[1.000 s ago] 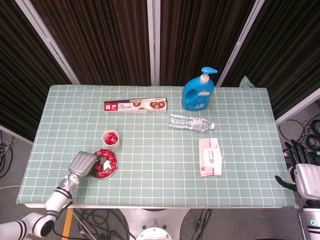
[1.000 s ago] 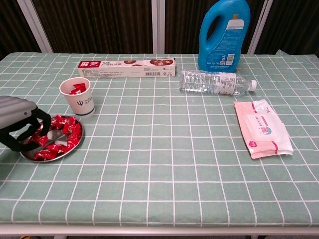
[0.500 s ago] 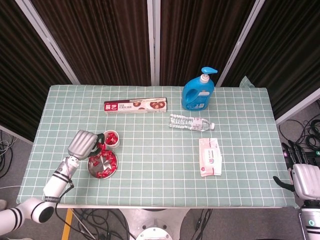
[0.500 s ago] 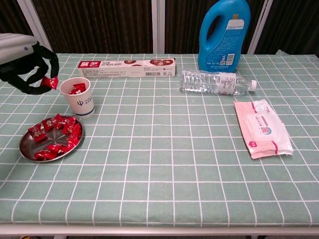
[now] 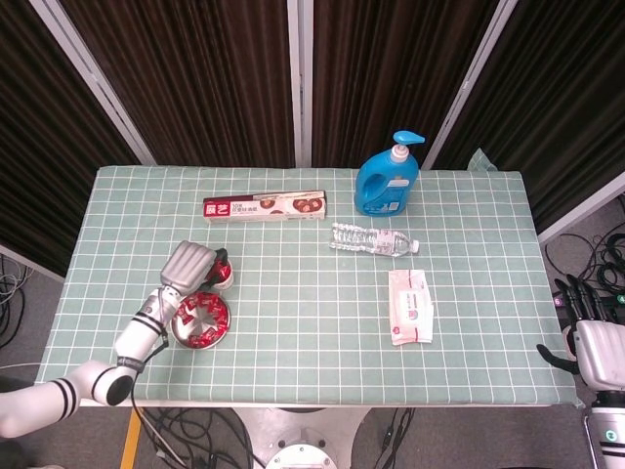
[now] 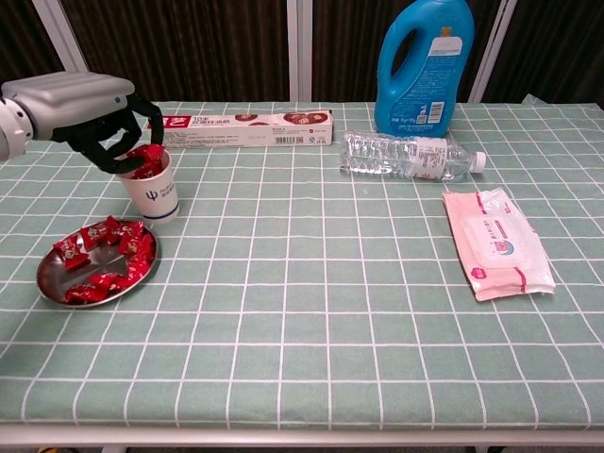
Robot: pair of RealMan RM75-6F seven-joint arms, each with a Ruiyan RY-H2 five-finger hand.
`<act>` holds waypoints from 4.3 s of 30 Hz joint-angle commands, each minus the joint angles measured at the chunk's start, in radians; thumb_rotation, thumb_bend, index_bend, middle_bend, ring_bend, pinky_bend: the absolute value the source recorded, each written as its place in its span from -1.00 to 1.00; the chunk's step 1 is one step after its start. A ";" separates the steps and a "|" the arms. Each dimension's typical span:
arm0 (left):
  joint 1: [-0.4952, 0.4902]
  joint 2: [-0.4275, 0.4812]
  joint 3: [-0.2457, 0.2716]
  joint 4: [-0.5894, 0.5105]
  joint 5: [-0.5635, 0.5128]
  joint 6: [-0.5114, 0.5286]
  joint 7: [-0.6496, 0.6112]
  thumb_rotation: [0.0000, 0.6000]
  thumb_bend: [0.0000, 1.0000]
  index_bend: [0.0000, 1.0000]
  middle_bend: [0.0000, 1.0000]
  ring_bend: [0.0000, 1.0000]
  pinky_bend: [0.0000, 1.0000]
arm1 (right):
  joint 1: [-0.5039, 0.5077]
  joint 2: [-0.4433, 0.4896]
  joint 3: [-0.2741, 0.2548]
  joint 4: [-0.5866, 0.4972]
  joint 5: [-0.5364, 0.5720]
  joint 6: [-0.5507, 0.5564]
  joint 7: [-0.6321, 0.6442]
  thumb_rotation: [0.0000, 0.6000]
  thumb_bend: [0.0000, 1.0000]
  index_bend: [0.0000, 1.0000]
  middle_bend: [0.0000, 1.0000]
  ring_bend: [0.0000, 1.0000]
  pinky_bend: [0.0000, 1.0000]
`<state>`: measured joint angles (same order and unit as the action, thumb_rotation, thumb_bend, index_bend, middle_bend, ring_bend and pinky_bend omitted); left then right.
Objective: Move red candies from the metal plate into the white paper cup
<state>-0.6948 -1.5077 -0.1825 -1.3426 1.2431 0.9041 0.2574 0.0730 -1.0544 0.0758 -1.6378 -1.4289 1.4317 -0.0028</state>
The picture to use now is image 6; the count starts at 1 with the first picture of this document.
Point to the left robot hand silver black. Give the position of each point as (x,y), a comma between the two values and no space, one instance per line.
(71,94)

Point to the metal bowl of red candies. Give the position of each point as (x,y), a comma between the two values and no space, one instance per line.
(59,278)

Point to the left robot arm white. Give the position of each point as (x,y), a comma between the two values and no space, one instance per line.
(11,132)

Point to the white paper cup blue logo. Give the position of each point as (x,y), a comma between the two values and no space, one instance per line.
(156,198)

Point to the dark ribbed partition panel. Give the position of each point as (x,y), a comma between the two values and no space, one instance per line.
(557,47)
(19,38)
(344,47)
(189,47)

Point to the long baking paper box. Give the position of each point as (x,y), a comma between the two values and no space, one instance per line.
(236,137)

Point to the blue detergent pump bottle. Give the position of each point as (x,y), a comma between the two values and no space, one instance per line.
(391,108)

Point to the green checked tablecloth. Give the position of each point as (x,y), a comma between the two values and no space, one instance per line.
(302,330)

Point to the clear plastic water bottle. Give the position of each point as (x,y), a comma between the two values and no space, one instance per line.
(401,156)

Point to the pink wet wipes pack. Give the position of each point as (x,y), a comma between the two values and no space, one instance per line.
(495,245)

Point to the white table frame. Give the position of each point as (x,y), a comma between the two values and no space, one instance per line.
(302,436)

